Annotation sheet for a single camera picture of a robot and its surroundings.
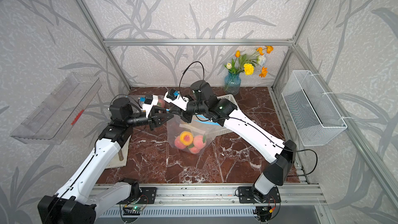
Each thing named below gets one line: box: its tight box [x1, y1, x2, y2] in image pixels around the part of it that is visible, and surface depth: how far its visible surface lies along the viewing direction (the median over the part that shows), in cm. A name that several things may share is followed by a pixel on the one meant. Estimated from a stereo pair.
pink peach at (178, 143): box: [174, 135, 187, 150], surface depth 86 cm
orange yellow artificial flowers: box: [224, 45, 274, 78], surface depth 102 cm
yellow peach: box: [179, 130, 194, 146], surface depth 81 cm
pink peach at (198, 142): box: [193, 134, 207, 150], surface depth 82 cm
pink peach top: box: [189, 146, 201, 154], surface depth 84 cm
